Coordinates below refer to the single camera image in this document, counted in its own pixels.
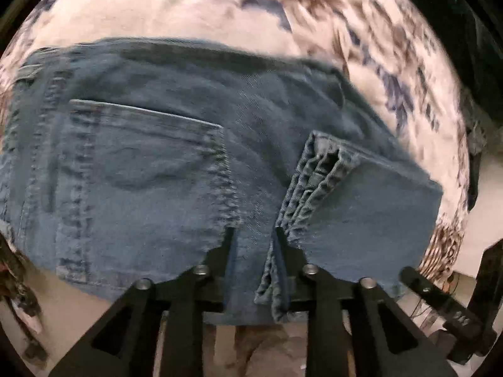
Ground white headboard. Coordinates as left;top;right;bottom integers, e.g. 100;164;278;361
456;151;503;279

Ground dark teal blanket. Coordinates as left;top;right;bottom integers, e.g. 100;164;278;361
393;0;503;122

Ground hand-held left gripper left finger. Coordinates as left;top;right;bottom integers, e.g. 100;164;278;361
47;226;236;377

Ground floral bed quilt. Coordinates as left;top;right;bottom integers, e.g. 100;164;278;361
0;0;472;358

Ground blue denim pants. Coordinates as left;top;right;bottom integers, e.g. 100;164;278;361
0;37;445;325

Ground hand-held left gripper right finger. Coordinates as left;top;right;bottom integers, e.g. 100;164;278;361
273;228;458;377

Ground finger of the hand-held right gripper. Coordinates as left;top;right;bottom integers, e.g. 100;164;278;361
467;241;503;325
399;266;450;309

